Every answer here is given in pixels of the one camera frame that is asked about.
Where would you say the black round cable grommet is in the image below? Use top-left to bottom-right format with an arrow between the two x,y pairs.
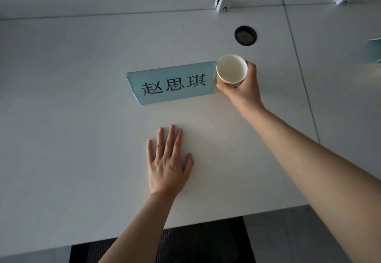
234,26 -> 258,46

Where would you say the person's left hand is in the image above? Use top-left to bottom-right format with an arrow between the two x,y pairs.
147,124 -> 194,198

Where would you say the person's right hand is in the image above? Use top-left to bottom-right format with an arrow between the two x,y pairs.
216,61 -> 265,117

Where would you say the yellow paper cup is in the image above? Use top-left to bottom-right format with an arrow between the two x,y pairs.
216,54 -> 248,88

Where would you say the black mesh office chair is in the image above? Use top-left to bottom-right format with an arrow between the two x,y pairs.
69,216 -> 256,263

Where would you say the person's right forearm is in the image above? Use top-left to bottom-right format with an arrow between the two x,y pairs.
242,106 -> 381,263

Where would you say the light blue name sign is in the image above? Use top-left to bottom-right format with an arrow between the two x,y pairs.
126,61 -> 218,105
368,37 -> 381,64

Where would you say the person's left forearm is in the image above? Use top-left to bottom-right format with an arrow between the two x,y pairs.
98,191 -> 179,263

